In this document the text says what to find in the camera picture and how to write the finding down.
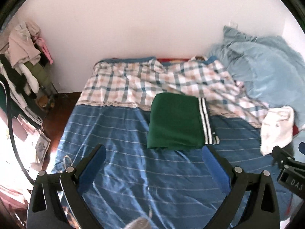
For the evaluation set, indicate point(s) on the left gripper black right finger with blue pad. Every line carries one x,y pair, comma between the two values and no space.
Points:
261,211

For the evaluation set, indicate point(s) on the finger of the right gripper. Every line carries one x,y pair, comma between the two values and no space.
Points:
301,147

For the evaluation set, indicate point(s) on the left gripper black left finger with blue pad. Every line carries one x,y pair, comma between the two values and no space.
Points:
45,209

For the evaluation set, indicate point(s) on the green white varsity jacket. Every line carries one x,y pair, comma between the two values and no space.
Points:
180,122

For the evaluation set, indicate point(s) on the clothes pile on rack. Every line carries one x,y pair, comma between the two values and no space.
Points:
24,62

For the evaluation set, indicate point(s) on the light blue pillow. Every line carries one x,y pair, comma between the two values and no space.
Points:
300,137

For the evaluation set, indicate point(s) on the white folded garment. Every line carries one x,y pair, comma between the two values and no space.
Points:
277,129

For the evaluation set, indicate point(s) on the printed paper sheet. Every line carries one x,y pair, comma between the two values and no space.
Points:
42,147

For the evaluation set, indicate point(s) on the light blue crumpled duvet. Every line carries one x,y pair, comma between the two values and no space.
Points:
269,68

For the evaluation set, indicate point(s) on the blue striped plaid bedsheet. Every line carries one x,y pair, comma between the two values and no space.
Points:
175,186

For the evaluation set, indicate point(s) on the person legs dark trousers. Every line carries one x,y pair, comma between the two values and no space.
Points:
139,223

